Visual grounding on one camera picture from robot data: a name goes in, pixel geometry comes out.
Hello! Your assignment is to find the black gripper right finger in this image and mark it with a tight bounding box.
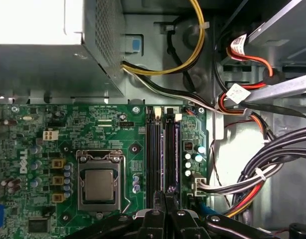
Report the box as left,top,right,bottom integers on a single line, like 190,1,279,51
166,191,278,239

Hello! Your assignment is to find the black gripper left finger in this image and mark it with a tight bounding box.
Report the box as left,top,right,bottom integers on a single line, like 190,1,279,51
78,190,166,239

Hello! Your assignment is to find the blue RAM stick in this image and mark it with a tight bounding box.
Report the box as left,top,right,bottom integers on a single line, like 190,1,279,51
173,121,181,197
158,130,166,194

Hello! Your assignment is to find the black RAM slot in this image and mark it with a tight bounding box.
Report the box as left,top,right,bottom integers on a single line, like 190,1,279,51
172,113,182,200
164,107,174,195
146,106,154,209
153,106,166,200

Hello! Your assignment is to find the metal locking lever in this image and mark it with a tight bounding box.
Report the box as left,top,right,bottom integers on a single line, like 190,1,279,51
119,154,132,214

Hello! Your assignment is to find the metal socket cover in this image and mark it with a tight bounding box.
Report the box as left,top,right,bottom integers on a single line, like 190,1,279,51
77,155,123,212

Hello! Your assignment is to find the silver CPU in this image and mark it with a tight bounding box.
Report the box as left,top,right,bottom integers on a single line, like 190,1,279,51
84,169,114,201

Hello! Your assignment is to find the CPU socket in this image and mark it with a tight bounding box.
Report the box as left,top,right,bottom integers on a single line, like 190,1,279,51
75,149,124,215

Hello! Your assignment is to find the green Dell motherboard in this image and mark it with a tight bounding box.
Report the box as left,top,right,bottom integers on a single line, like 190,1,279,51
0,103,209,239

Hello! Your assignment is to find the white four pin power socket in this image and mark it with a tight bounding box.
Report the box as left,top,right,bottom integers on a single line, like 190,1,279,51
42,129,59,142

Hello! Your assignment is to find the blue plastic release latch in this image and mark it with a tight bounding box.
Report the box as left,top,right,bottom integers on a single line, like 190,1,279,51
124,34,144,54

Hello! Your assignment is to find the open silver PC case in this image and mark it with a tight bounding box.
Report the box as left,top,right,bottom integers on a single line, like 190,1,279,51
0,0,306,239

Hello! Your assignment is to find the grey power supply unit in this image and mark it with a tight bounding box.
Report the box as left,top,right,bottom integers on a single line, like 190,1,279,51
0,0,128,100

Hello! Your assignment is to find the blue SATA cable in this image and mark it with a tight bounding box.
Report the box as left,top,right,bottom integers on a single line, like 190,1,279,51
196,198,215,216

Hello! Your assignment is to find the white wire connector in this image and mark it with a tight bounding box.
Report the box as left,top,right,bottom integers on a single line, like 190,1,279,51
191,174,208,197

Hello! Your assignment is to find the black main wire bundle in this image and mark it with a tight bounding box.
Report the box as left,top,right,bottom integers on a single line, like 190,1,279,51
192,125,306,220

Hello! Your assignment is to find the black white wire bundle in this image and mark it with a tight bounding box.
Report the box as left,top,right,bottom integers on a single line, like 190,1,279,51
122,67,246,115

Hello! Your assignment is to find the red orange wire bundle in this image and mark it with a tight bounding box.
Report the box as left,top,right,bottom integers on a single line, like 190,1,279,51
216,34,275,140

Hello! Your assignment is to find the yellow black wire bundle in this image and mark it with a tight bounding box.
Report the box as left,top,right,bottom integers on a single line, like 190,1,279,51
120,0,206,75

